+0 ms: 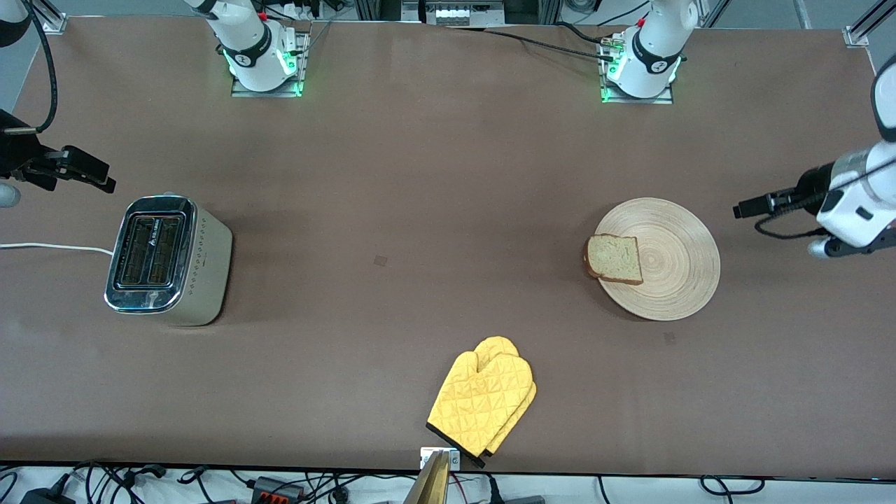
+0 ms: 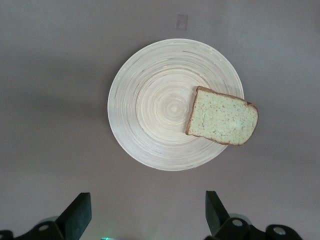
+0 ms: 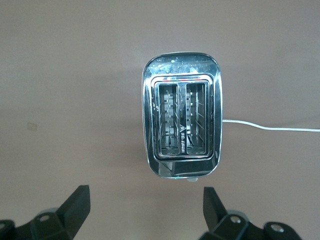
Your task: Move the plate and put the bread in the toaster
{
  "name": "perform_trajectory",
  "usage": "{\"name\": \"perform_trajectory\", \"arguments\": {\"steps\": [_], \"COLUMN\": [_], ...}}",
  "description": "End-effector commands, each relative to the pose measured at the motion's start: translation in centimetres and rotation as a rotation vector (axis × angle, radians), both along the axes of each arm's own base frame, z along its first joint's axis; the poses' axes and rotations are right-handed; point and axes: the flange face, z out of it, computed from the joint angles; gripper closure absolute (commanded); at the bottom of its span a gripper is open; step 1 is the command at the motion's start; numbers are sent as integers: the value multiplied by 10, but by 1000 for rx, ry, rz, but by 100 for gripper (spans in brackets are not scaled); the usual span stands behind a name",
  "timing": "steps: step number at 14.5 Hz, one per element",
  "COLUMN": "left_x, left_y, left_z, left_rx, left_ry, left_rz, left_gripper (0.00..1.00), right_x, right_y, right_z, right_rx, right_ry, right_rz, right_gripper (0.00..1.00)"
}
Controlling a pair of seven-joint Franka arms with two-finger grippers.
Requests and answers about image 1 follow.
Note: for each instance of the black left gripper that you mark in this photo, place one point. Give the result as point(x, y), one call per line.
point(813, 182)

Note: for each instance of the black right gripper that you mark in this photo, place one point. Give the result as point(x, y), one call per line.
point(15, 155)

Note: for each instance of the round wooden plate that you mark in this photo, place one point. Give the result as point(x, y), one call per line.
point(675, 262)

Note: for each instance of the slice of brown-crust bread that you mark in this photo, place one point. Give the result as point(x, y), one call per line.
point(616, 259)

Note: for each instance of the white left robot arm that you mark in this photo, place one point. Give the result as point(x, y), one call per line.
point(654, 49)

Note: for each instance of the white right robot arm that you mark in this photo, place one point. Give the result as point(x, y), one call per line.
point(255, 42)

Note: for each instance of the silver two-slot toaster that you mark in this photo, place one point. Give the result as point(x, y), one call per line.
point(203, 269)

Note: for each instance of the yellow quilted oven mitt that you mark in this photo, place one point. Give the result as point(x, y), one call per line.
point(483, 402)
point(498, 344)

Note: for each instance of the black power adapter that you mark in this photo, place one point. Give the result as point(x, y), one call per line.
point(45, 497)

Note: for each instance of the white power strip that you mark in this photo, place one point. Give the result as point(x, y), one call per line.
point(453, 12)

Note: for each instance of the black connector with orange levers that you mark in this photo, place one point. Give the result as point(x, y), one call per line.
point(276, 490)

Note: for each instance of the golden wooden stand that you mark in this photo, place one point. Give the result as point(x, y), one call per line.
point(432, 486)

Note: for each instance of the black left camera bracket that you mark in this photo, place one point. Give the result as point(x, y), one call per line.
point(875, 243)

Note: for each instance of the aluminium frame corner bracket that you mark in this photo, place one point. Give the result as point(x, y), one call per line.
point(54, 23)
point(855, 36)

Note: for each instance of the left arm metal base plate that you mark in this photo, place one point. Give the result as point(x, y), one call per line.
point(633, 100)

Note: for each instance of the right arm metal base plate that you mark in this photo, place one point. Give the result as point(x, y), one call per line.
point(302, 70)

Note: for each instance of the small metal clamp bracket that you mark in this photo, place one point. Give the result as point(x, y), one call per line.
point(453, 458)

